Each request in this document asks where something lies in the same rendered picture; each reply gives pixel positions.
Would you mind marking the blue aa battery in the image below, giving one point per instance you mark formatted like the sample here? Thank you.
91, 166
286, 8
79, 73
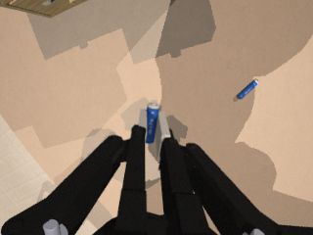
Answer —
152, 114

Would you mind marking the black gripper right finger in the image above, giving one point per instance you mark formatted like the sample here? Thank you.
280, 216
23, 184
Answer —
227, 206

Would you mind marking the dark blue battery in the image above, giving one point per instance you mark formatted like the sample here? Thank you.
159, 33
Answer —
247, 89

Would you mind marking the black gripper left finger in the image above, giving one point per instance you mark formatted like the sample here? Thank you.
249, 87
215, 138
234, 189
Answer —
65, 209

